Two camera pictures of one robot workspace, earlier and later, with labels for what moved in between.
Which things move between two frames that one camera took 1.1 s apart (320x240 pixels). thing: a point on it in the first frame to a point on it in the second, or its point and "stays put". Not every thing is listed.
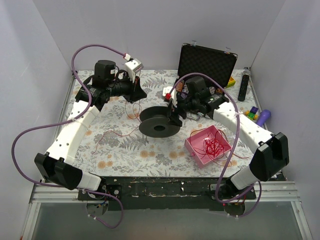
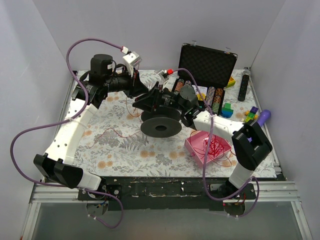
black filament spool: x=155 y=122 stays put
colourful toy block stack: x=252 y=114 stays put
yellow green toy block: x=231 y=82 stays put
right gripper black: x=175 y=110 to x=156 y=97
